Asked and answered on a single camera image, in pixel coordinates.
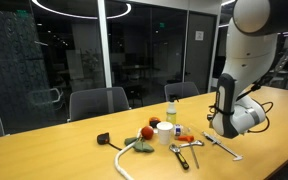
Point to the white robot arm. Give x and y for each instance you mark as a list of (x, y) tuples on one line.
[(250, 51)]

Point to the white paper cup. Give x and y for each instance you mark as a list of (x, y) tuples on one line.
[(164, 132)]

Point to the orange black round object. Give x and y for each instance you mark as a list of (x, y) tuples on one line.
[(153, 121)]

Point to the yellow spray bottle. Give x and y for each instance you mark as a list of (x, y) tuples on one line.
[(171, 110)]

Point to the grey chair right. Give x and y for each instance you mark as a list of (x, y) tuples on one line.
[(181, 89)]

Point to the red apple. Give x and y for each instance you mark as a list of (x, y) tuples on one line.
[(147, 132)]

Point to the small white labelled bottle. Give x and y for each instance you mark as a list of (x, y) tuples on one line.
[(180, 130)]

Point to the green cloth leaf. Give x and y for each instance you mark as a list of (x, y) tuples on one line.
[(139, 145)]

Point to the black tape measure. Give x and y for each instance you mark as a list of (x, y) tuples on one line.
[(104, 138)]

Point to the silver metal rod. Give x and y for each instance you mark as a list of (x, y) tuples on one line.
[(193, 154)]

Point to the black yellow handled wrench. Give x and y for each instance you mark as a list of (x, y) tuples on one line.
[(179, 156)]

